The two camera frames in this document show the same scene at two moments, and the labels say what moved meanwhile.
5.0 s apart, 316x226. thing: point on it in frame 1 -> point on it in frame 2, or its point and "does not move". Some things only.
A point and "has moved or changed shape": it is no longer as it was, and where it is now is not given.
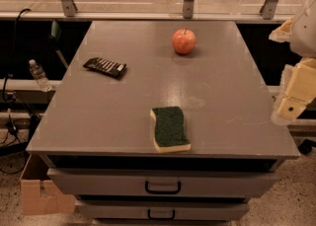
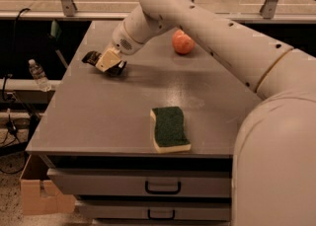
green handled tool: (56, 35) does not move
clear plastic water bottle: (39, 75) does not move
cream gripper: (304, 36) -> (120, 42)
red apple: (184, 40) does not move
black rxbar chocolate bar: (107, 66) has moved or changed shape
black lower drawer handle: (161, 218) does not move
